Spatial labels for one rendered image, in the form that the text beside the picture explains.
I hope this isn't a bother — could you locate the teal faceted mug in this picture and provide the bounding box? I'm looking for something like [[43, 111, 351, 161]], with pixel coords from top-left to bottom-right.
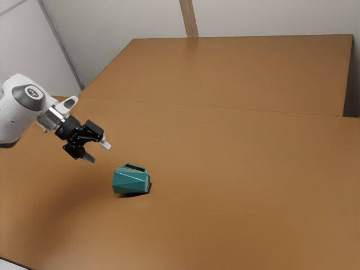
[[111, 163, 151, 195]]

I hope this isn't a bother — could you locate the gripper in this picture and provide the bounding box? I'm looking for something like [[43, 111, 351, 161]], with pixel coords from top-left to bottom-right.
[[55, 115, 112, 165]]

